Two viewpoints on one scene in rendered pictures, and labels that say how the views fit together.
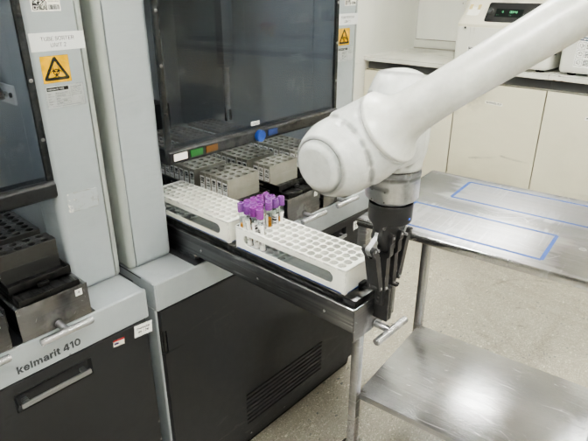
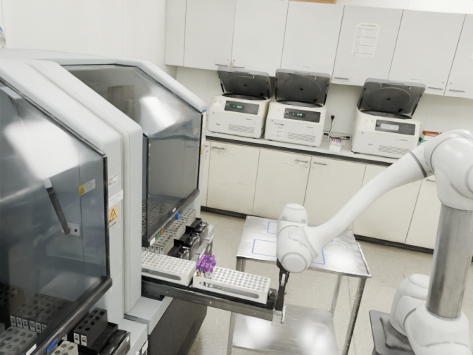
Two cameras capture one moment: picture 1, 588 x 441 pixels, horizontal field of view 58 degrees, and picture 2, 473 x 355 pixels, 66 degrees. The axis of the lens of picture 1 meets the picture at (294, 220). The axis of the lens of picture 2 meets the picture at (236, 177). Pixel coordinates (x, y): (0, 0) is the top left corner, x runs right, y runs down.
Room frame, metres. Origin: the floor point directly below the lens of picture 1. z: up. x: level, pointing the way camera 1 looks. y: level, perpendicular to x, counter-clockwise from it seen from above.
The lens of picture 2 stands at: (-0.09, 0.63, 1.71)
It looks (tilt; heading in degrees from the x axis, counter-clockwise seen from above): 19 degrees down; 329
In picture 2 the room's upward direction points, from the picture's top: 6 degrees clockwise
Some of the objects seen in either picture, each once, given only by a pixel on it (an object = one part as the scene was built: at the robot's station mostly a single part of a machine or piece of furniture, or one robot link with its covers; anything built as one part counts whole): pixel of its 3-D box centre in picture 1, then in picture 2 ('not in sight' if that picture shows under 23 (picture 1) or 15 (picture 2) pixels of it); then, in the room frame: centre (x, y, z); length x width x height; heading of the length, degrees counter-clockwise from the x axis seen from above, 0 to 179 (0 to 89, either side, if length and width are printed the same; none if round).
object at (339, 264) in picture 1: (301, 251); (231, 284); (0.97, -0.02, 0.83); 0.30 x 0.10 x 0.06; 48
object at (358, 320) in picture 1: (255, 254); (198, 287); (1.06, 0.08, 0.78); 0.73 x 0.14 x 0.09; 48
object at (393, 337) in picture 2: not in sight; (407, 327); (0.58, -0.62, 0.73); 0.22 x 0.18 x 0.06; 138
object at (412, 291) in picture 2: not in sight; (417, 303); (0.55, -0.60, 0.87); 0.18 x 0.16 x 0.22; 145
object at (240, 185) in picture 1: (241, 185); (167, 245); (1.31, 0.14, 0.85); 0.12 x 0.02 x 0.06; 138
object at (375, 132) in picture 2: not in sight; (386, 116); (2.31, -2.40, 1.25); 0.62 x 0.56 x 0.69; 137
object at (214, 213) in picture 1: (203, 211); (158, 267); (1.18, 0.22, 0.83); 0.30 x 0.10 x 0.06; 48
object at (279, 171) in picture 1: (281, 171); (179, 230); (1.42, 0.04, 0.85); 0.12 x 0.02 x 0.06; 137
